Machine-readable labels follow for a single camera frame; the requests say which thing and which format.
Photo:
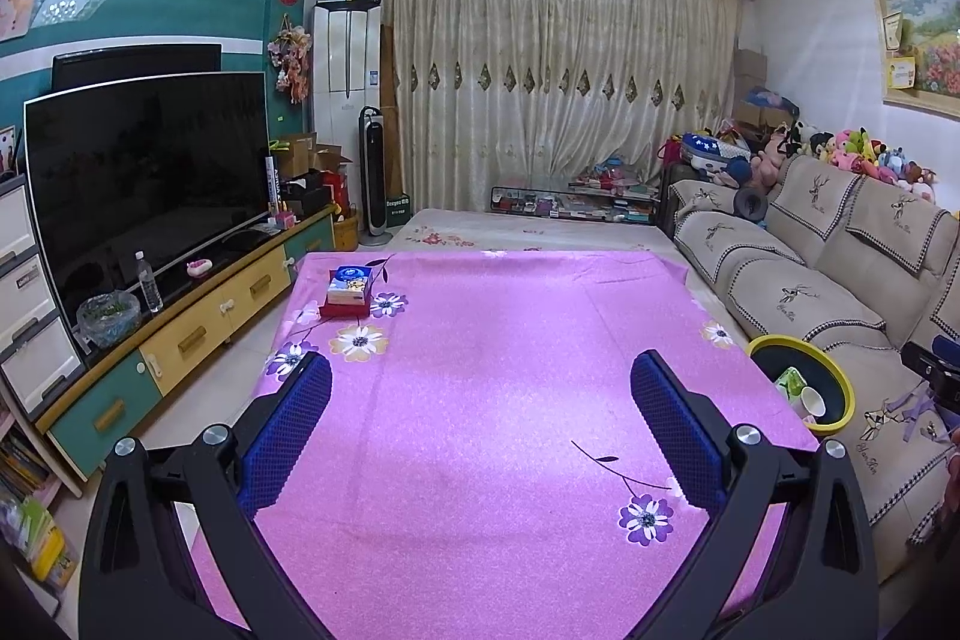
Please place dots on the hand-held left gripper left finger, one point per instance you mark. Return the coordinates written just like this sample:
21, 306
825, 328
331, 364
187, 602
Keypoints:
289, 430

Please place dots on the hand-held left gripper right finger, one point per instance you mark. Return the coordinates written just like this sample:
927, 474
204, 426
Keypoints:
675, 430

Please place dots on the green label plastic bottle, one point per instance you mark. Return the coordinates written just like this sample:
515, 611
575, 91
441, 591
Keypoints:
789, 383

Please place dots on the white paper cup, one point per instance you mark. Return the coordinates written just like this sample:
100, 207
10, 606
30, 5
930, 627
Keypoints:
811, 401

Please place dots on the yellow rimmed black trash bin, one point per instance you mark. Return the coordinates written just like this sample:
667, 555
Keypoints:
780, 351

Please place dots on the flat red box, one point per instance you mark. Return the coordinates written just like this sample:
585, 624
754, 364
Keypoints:
341, 310

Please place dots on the teal yellow television cabinet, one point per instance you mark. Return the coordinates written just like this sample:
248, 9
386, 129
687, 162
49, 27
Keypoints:
225, 310

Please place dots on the beige sofa with deer covers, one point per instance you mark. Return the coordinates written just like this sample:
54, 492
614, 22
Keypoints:
787, 302

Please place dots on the blue white tissue box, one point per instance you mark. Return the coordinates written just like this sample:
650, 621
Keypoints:
349, 284

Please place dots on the small pink dish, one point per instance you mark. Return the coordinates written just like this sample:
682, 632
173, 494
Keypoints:
199, 268

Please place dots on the pink floral tablecloth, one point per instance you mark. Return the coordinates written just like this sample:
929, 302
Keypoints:
487, 385

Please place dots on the clear water bottle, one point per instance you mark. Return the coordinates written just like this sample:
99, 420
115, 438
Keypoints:
150, 287

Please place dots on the wooden bucket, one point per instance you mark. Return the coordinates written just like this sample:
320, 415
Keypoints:
346, 231

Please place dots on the glass bowl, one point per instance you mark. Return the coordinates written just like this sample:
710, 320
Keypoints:
109, 317

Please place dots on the row of plush toys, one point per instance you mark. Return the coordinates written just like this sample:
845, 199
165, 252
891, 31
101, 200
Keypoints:
855, 149

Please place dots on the grey round cushion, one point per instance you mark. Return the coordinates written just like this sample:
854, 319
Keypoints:
750, 203

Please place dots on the green box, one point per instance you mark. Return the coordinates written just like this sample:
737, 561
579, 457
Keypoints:
397, 209

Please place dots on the low glass shelf with books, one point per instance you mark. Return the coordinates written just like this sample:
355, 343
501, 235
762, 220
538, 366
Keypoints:
577, 201

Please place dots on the black tower fan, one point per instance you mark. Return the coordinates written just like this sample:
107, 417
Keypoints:
375, 175

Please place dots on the bookshelf with books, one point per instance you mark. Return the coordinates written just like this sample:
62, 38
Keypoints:
30, 520

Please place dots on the open cardboard boxes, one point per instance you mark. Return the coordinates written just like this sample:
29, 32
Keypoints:
311, 153

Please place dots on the large curved television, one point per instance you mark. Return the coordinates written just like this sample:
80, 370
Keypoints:
142, 190

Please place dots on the blue star plush pillow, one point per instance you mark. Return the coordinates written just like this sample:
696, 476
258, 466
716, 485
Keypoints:
705, 147

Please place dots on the white plastic drawer unit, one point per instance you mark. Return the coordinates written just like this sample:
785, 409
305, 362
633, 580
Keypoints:
30, 302

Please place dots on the framed flower picture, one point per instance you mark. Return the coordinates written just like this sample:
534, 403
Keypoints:
930, 40

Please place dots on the stacked cardboard boxes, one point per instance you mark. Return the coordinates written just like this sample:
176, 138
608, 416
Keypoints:
750, 85

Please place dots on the white standing air conditioner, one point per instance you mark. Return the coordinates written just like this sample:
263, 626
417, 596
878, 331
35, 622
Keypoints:
345, 78

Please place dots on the hanging flower ornament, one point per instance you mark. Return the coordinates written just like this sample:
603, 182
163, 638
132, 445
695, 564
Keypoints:
291, 59

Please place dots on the photo frame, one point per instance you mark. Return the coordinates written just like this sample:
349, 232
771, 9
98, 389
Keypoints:
7, 149

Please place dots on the cartoon wall poster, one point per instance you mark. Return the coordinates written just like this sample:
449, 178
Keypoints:
19, 3

